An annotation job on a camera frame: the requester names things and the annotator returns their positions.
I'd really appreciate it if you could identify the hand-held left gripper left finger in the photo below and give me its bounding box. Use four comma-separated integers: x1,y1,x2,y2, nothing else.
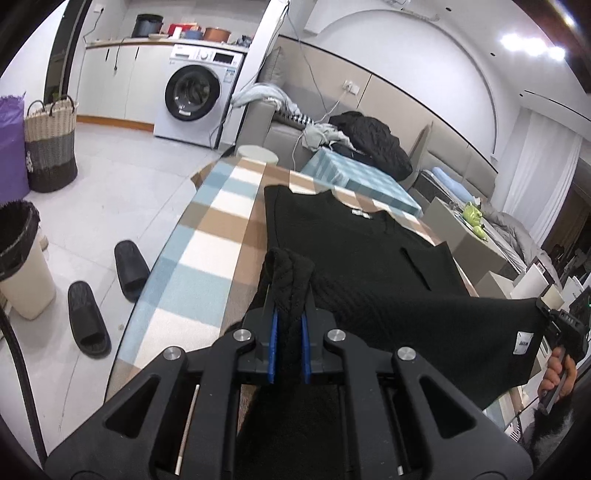
44,288,280,480

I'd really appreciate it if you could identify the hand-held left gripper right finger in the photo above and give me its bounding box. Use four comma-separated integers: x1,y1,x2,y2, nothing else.
300,295,536,480

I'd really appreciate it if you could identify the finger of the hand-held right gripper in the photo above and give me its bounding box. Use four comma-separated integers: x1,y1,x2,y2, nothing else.
534,298,561,324

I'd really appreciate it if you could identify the black knit sweater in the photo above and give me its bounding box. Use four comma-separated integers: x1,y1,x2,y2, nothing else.
224,185,552,480

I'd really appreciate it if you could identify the person's right forearm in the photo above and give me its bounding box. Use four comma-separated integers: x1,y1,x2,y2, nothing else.
522,397,578,472

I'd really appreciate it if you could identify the person's right hand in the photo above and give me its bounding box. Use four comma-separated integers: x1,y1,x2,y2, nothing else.
538,348,578,407

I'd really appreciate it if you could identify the grey duvet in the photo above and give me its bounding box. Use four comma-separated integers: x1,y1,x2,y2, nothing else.
480,210,555,278

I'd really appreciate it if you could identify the checked tablecloth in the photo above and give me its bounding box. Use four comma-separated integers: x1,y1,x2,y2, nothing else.
104,157,481,402

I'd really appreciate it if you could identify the green toy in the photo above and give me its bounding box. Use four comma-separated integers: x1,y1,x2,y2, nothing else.
462,200,488,241

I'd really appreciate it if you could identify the beige box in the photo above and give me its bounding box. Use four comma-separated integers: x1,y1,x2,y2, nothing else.
422,196,513,278

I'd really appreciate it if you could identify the white curtain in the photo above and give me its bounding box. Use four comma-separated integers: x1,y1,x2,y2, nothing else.
501,108,583,241

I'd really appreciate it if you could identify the light blue pillow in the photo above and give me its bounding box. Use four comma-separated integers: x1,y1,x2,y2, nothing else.
431,167,476,201

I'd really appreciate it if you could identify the teal checked cloth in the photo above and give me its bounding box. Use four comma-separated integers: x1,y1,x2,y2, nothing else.
300,148,423,217

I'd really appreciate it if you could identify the white round stool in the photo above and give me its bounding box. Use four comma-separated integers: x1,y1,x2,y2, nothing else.
235,144,279,164

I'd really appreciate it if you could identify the light grey garment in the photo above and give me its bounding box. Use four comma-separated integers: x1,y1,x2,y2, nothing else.
300,122,352,151

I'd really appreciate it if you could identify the grey sofa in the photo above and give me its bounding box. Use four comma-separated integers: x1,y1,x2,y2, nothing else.
240,99,416,195

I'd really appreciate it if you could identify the black quilted jacket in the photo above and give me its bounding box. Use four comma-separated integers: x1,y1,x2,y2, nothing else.
329,111,414,182

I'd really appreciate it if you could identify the white washing machine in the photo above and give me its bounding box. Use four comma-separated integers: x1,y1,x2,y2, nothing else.
152,41,245,148

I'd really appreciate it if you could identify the white trash bin black liner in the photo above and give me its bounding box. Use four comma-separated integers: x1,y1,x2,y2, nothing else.
0,200,57,320

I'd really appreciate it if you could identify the white blanket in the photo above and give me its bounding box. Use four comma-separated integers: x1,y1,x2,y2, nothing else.
231,83,301,118

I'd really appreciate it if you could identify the woven laundry basket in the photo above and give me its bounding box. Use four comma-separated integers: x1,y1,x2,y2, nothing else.
24,95,78,193

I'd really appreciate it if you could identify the white kitchen cabinet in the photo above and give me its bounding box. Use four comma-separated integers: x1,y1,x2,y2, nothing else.
76,39,176,125

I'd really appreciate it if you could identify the purple bag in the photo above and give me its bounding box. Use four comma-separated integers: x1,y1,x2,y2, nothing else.
0,92,29,201

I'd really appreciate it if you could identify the black pot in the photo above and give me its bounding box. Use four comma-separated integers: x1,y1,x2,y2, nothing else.
131,14,164,38

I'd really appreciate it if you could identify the thick black cable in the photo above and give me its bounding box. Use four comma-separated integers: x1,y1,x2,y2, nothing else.
0,309,49,467

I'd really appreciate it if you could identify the thin wall cable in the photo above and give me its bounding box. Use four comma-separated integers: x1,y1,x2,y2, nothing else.
286,0,352,121

